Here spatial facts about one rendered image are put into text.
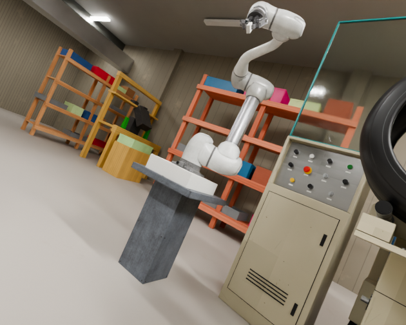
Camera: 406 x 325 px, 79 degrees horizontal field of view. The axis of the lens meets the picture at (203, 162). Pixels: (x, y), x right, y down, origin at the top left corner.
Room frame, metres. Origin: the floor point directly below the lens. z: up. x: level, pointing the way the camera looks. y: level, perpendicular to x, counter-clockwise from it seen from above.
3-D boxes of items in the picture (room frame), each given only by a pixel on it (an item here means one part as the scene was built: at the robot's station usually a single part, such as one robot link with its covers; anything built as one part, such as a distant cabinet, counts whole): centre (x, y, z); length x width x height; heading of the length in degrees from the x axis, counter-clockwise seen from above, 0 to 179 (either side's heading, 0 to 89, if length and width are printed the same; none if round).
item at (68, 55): (6.25, 3.24, 1.04); 2.30 x 0.63 x 2.08; 148
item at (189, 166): (1.67, 0.09, 0.77); 0.22 x 0.18 x 0.06; 144
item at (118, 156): (5.65, 1.58, 1.01); 1.57 x 1.40 x 2.03; 148
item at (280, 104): (4.21, -0.62, 1.27); 2.82 x 0.76 x 2.55; 58
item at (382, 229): (0.89, -0.68, 0.84); 0.36 x 0.09 x 0.06; 140
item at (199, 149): (1.69, 0.06, 0.91); 0.18 x 0.16 x 0.22; 86
